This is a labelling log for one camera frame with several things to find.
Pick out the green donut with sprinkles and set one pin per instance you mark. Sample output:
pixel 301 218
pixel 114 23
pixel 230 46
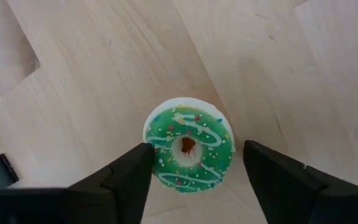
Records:
pixel 166 130

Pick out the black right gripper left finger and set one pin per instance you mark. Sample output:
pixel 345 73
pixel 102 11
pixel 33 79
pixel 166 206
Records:
pixel 120 193

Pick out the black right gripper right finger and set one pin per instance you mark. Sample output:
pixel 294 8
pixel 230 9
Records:
pixel 291 193

